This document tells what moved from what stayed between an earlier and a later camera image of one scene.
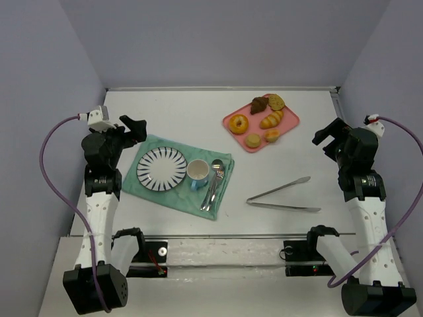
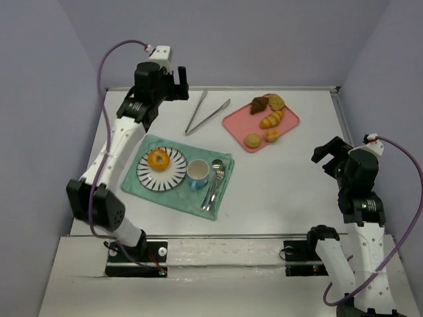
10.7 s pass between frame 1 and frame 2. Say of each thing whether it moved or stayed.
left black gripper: moved
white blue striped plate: stayed
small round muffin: stayed
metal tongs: moved
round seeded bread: stayed
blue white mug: stayed
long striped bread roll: stayed
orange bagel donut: moved
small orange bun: stayed
